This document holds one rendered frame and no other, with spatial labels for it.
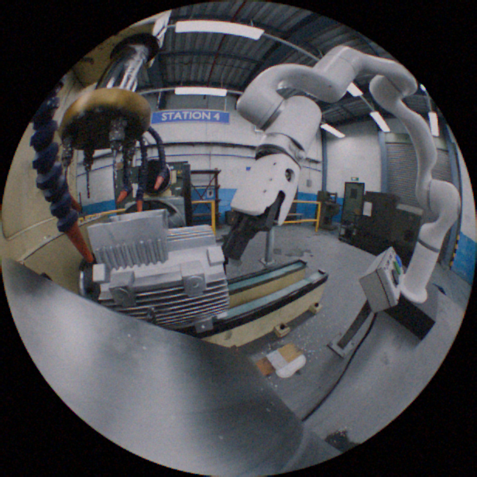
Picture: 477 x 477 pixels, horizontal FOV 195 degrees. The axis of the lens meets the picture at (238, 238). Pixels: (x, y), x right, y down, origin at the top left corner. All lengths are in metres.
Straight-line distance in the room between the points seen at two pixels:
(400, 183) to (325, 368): 6.73
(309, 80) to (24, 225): 0.58
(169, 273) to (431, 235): 0.72
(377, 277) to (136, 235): 0.36
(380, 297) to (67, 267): 0.48
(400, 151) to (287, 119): 7.01
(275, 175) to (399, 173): 6.85
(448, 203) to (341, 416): 0.61
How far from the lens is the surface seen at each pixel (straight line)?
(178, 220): 0.46
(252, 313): 0.32
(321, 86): 0.35
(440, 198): 0.63
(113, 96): 0.24
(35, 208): 0.40
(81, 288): 0.29
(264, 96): 0.27
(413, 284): 0.68
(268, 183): 0.18
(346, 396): 0.44
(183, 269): 0.19
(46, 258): 0.25
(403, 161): 7.06
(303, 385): 0.40
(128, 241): 0.22
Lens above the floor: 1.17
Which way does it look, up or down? 19 degrees down
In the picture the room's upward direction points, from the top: straight up
